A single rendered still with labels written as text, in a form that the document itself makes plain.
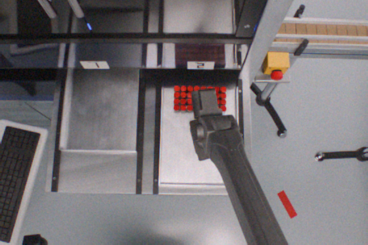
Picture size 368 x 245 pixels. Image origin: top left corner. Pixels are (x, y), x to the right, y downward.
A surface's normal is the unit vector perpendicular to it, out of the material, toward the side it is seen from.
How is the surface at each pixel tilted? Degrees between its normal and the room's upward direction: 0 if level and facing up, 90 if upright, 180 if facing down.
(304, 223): 0
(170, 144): 0
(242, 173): 37
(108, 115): 0
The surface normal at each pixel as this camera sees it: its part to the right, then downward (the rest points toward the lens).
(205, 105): 0.17, -0.26
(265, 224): 0.05, -0.79
